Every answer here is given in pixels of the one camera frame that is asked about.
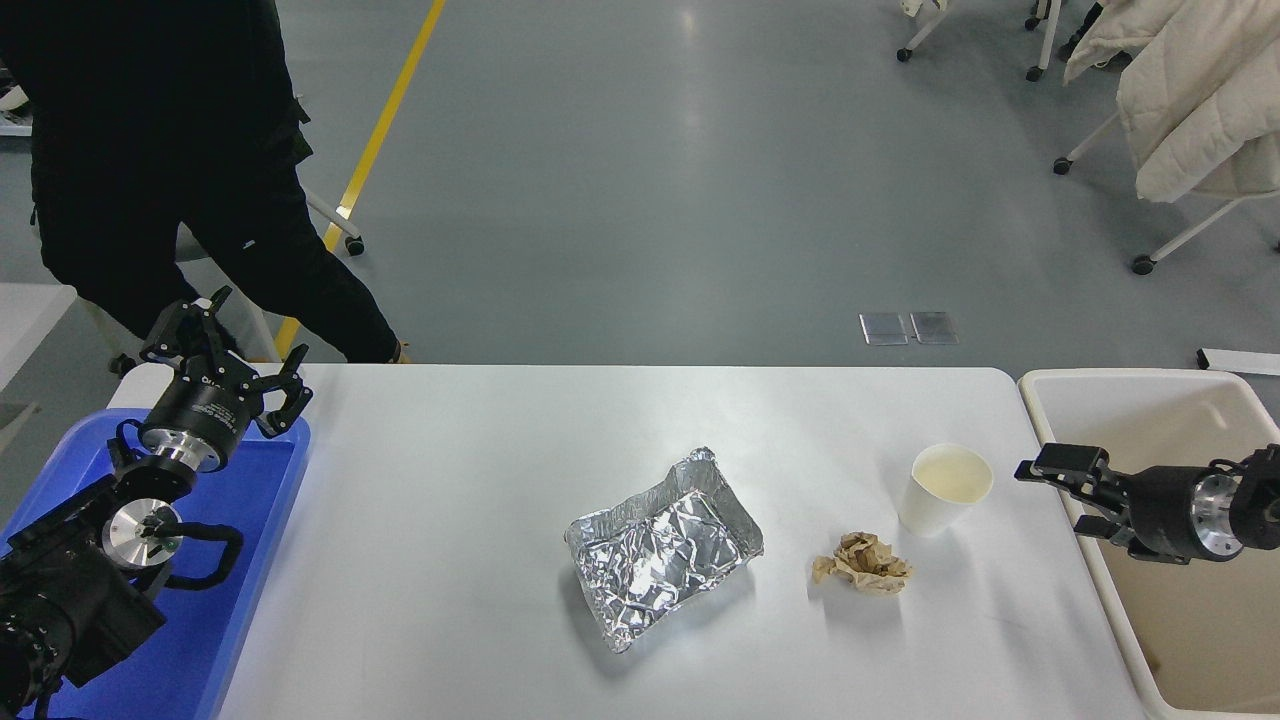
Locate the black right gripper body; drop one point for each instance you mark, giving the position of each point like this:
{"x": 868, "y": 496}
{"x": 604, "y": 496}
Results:
{"x": 1160, "y": 515}

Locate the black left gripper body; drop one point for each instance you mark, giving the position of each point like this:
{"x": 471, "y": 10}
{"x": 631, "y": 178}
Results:
{"x": 200, "y": 410}

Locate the white paper cup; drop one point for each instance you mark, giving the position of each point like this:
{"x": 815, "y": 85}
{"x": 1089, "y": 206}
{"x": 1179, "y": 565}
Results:
{"x": 940, "y": 500}

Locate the tan paper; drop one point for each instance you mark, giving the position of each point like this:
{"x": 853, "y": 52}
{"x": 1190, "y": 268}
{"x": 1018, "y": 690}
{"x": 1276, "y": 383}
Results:
{"x": 865, "y": 565}

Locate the foil tray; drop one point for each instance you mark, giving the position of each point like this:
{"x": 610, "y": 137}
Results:
{"x": 660, "y": 550}

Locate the large pale bin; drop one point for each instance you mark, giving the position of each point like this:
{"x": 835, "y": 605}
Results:
{"x": 1150, "y": 420}

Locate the blue plastic tray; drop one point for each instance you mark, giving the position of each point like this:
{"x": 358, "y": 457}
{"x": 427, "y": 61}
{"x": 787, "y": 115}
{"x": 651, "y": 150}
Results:
{"x": 240, "y": 560}

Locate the grey office chair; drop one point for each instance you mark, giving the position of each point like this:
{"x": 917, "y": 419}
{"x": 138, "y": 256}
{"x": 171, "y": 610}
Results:
{"x": 354, "y": 245}

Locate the small white side table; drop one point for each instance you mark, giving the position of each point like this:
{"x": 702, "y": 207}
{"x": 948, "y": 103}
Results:
{"x": 25, "y": 320}

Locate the white flat strip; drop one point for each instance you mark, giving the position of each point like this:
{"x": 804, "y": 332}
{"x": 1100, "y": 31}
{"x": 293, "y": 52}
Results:
{"x": 1240, "y": 362}

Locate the silver floor plate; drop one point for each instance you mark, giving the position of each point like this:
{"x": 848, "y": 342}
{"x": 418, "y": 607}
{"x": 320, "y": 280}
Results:
{"x": 884, "y": 329}
{"x": 934, "y": 328}

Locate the white chair holding coat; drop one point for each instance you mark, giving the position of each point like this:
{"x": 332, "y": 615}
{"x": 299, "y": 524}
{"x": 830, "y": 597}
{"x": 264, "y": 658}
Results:
{"x": 1143, "y": 264}

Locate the person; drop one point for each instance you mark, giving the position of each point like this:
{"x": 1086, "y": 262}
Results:
{"x": 150, "y": 100}

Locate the cream padded coat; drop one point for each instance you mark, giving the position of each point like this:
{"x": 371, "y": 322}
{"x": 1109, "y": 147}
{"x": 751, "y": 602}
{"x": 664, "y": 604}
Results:
{"x": 1200, "y": 100}

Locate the white swivel chair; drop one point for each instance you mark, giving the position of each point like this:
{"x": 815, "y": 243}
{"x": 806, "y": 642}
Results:
{"x": 903, "y": 55}

